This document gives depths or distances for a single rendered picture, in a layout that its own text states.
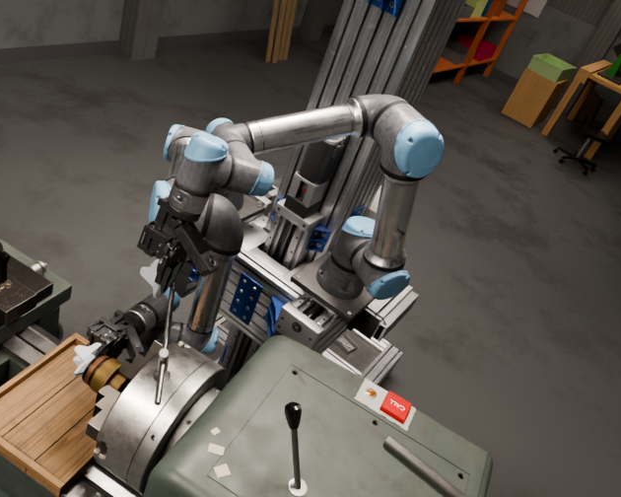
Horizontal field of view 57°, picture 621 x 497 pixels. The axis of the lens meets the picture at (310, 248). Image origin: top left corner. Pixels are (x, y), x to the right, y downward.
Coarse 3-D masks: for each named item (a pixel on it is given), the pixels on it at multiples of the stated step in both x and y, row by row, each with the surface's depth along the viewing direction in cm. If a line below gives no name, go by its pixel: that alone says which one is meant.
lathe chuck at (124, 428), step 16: (176, 352) 126; (192, 352) 129; (144, 368) 120; (176, 368) 122; (192, 368) 124; (128, 384) 118; (144, 384) 118; (176, 384) 119; (128, 400) 116; (144, 400) 116; (112, 416) 116; (128, 416) 116; (144, 416) 115; (112, 432) 116; (128, 432) 115; (144, 432) 115; (112, 448) 116; (128, 448) 115; (112, 464) 119; (128, 464) 116
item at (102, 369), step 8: (96, 360) 132; (104, 360) 133; (112, 360) 133; (88, 368) 131; (96, 368) 131; (104, 368) 130; (112, 368) 131; (88, 376) 130; (96, 376) 130; (104, 376) 130; (112, 376) 130; (120, 376) 131; (88, 384) 132; (96, 384) 130; (104, 384) 129; (112, 384) 130; (120, 384) 130; (120, 392) 135
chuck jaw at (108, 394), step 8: (104, 392) 127; (112, 392) 128; (96, 400) 129; (104, 400) 126; (112, 400) 126; (96, 408) 125; (104, 408) 124; (96, 416) 122; (104, 416) 123; (88, 424) 120; (96, 424) 120; (88, 432) 121; (96, 432) 120; (96, 440) 121; (96, 448) 120; (104, 448) 118
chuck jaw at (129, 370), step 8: (152, 344) 130; (160, 344) 130; (144, 352) 133; (152, 352) 130; (128, 360) 132; (136, 360) 131; (144, 360) 130; (120, 368) 131; (128, 368) 131; (136, 368) 131; (128, 376) 131
